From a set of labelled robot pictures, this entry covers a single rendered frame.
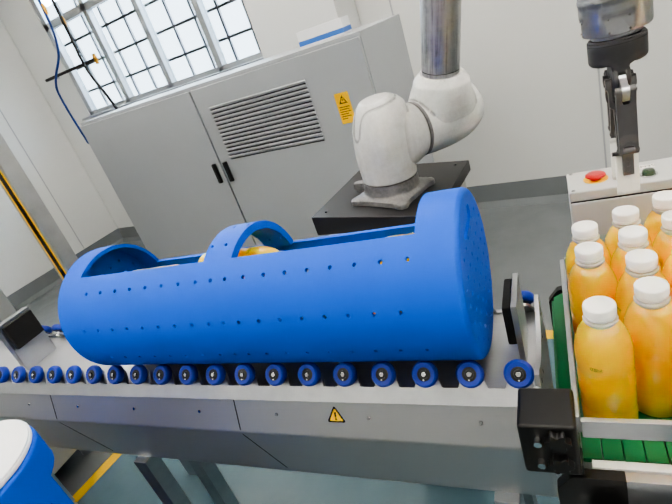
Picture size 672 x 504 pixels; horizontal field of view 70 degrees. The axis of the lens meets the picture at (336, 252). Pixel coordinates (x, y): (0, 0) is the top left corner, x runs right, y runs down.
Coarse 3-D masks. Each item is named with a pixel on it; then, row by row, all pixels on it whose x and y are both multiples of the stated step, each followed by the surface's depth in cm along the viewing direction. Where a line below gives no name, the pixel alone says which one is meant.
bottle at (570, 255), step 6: (576, 240) 80; (588, 240) 79; (594, 240) 79; (600, 240) 80; (570, 246) 82; (606, 246) 80; (570, 252) 81; (606, 252) 79; (570, 258) 81; (606, 258) 79; (570, 264) 82; (570, 270) 82
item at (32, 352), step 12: (24, 312) 138; (0, 324) 134; (12, 324) 134; (24, 324) 137; (36, 324) 140; (0, 336) 134; (12, 336) 134; (24, 336) 137; (36, 336) 141; (48, 336) 145; (12, 348) 135; (24, 348) 138; (36, 348) 141; (48, 348) 144; (24, 360) 138; (36, 360) 141
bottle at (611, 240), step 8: (616, 224) 81; (632, 224) 79; (640, 224) 80; (608, 232) 82; (616, 232) 81; (608, 240) 82; (616, 240) 80; (648, 240) 79; (608, 248) 82; (616, 248) 81
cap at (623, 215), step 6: (612, 210) 81; (618, 210) 80; (624, 210) 80; (630, 210) 79; (636, 210) 79; (612, 216) 81; (618, 216) 79; (624, 216) 78; (630, 216) 78; (636, 216) 78; (618, 222) 80; (624, 222) 79; (630, 222) 79
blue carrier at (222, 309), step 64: (448, 192) 76; (128, 256) 123; (192, 256) 119; (256, 256) 84; (320, 256) 78; (384, 256) 73; (448, 256) 68; (64, 320) 104; (128, 320) 96; (192, 320) 89; (256, 320) 83; (320, 320) 78; (384, 320) 73; (448, 320) 69
